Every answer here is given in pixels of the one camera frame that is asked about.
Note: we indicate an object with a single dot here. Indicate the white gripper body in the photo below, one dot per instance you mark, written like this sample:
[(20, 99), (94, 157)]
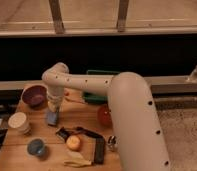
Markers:
[(54, 100)]

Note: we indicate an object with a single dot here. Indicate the blue sponge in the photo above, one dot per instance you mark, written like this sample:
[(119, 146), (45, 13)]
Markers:
[(52, 118)]

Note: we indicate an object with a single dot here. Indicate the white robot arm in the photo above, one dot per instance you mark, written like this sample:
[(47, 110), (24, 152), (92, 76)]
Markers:
[(140, 139)]

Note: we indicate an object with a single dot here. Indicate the white paper cup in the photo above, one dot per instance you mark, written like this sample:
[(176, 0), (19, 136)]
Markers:
[(19, 122)]

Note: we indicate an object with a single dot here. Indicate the blue plastic cup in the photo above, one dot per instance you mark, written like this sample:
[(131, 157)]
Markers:
[(36, 147)]

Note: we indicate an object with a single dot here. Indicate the small metal cup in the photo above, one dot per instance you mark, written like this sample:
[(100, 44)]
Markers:
[(111, 143)]

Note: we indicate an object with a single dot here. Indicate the purple bowl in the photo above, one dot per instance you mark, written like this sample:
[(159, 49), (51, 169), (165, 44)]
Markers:
[(34, 95)]

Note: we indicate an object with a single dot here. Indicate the green plastic tray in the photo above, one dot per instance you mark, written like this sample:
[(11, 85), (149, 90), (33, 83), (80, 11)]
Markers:
[(92, 98)]

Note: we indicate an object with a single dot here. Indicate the orange fruit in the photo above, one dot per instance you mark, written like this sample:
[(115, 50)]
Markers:
[(73, 143)]

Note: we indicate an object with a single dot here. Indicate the red-orange bowl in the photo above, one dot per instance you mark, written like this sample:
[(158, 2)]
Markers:
[(103, 116)]

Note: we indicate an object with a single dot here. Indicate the yellow banana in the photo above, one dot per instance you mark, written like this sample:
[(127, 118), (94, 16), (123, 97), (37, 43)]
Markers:
[(75, 159)]

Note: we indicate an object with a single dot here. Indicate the black strap tool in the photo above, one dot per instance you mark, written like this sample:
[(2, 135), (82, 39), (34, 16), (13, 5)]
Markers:
[(99, 150)]

